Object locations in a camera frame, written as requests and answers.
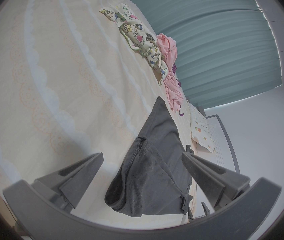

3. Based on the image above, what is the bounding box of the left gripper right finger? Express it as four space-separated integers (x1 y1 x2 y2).
182 151 251 208

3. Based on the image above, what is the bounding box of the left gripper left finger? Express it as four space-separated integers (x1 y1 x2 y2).
33 153 104 208

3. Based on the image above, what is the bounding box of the black T-shirt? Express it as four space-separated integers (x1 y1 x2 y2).
104 96 197 218

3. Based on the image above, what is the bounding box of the bed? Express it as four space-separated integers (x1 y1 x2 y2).
0 0 241 234

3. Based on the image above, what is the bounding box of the white printed pillow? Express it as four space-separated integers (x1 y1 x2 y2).
188 104 215 152

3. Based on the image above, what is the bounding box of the purple garment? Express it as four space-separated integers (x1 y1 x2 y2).
173 63 185 117

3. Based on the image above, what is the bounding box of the blue-green curtain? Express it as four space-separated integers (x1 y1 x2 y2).
112 0 282 109

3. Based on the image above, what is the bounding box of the pink garment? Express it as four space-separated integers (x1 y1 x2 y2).
156 33 184 112

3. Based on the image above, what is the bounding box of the white printed garment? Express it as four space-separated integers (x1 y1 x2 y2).
99 3 169 86

